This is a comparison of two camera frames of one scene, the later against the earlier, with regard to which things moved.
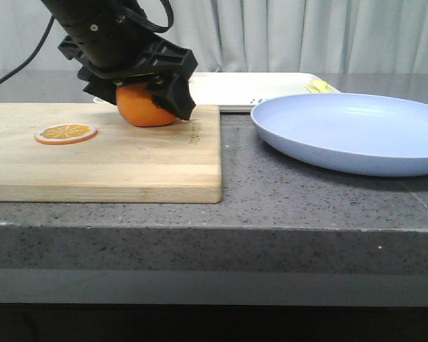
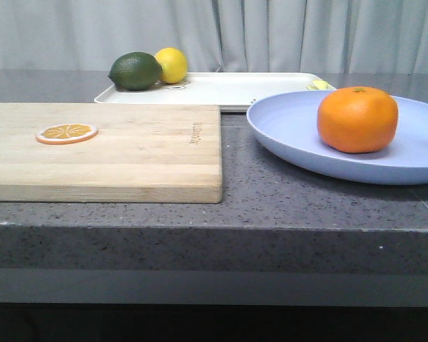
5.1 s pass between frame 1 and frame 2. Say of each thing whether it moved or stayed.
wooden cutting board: stayed
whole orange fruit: moved
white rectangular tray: stayed
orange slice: stayed
